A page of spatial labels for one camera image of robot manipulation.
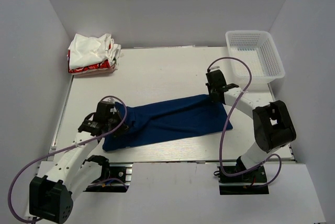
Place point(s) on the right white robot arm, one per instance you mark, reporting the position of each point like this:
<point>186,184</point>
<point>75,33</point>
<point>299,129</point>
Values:
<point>272,124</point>

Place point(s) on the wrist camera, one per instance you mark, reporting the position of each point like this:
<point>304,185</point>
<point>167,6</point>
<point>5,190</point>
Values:
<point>212,67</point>
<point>109,100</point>

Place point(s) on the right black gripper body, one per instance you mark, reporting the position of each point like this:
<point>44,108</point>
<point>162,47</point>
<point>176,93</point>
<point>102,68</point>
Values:
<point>210,91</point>

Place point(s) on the white and red t shirt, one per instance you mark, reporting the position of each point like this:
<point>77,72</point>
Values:
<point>93,55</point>

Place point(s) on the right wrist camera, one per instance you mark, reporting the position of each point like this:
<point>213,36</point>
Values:
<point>212,67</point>

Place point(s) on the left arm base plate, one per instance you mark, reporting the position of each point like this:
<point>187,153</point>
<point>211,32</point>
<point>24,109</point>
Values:
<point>119,178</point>

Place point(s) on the blue t shirt with print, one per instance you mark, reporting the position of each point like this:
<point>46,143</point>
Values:
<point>166,121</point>

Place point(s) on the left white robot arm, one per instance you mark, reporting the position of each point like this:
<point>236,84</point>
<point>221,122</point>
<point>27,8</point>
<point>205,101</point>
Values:
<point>51,196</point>

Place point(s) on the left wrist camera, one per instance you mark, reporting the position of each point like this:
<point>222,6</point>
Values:
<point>109,100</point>

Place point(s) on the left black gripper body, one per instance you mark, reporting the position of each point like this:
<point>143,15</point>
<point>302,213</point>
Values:
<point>114,122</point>

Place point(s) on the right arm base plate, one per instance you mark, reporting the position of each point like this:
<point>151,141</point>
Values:
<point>246,184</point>

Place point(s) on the white perforated plastic basket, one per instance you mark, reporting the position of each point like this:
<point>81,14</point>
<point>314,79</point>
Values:
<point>258,51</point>

